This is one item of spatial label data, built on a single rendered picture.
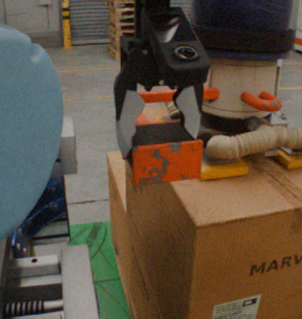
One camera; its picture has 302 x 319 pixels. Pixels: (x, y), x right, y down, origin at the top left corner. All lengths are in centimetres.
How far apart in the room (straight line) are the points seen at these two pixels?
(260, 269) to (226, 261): 8
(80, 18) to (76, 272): 959
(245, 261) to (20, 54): 56
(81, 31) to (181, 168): 954
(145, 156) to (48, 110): 25
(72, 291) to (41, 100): 25
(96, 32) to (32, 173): 978
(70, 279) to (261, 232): 35
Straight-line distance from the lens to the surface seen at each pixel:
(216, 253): 62
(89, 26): 993
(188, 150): 44
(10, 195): 19
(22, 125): 18
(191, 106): 46
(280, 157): 78
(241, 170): 71
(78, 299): 38
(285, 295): 79
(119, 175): 156
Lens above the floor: 127
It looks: 26 degrees down
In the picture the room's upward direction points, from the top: straight up
